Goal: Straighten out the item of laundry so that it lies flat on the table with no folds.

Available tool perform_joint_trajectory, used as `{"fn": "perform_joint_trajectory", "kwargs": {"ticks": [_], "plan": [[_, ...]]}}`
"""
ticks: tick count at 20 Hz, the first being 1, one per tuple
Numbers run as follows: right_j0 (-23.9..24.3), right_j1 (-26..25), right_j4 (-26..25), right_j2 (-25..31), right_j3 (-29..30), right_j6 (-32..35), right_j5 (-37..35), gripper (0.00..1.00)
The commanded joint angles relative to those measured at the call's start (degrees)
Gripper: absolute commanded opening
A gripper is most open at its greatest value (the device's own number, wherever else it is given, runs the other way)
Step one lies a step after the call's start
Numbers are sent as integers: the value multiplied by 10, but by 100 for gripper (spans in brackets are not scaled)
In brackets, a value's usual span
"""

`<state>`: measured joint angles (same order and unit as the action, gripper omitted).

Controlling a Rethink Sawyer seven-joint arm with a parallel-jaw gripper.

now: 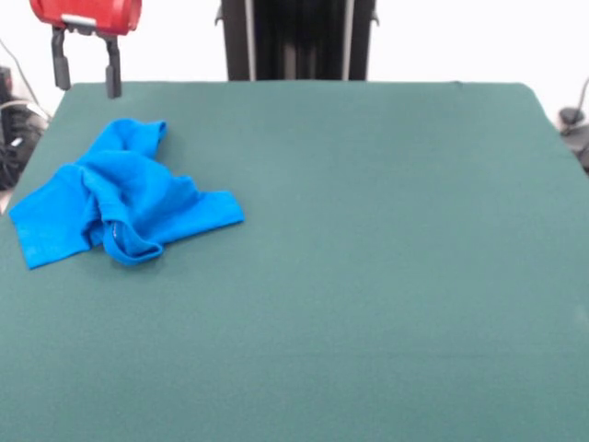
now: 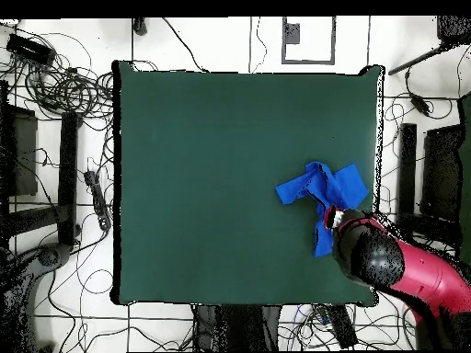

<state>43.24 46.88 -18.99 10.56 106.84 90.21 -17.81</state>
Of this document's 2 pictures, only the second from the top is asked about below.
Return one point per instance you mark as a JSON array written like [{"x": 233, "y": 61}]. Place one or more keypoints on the black stand bar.
[
  {"x": 407, "y": 169},
  {"x": 68, "y": 176}
]

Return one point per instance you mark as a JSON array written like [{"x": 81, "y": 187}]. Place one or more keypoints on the black power strip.
[
  {"x": 97, "y": 198},
  {"x": 342, "y": 327}
]

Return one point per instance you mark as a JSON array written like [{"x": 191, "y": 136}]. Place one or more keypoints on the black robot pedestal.
[{"x": 235, "y": 327}]

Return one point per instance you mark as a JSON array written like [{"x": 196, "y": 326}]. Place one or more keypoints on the dark green table cloth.
[{"x": 202, "y": 184}]

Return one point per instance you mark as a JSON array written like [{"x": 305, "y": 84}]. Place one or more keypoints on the black flat panel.
[
  {"x": 24, "y": 154},
  {"x": 439, "y": 173}
]

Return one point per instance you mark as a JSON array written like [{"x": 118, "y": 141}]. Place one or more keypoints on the black rod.
[{"x": 415, "y": 60}]

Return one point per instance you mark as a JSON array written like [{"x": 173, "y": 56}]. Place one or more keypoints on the grey square frame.
[{"x": 333, "y": 40}]

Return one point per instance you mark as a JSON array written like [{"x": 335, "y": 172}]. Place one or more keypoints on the black speckled block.
[{"x": 454, "y": 29}]

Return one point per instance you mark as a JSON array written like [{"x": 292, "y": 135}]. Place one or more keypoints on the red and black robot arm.
[{"x": 423, "y": 272}]

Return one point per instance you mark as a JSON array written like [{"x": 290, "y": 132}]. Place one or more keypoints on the small black cylinder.
[{"x": 140, "y": 26}]

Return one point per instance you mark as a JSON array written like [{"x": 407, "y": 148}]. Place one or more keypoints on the black stand base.
[{"x": 48, "y": 255}]

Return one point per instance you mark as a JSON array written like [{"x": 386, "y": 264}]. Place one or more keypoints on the blue shirt with white print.
[{"x": 346, "y": 184}]

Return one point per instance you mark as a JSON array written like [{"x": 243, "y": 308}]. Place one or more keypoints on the small dark grey square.
[{"x": 292, "y": 33}]

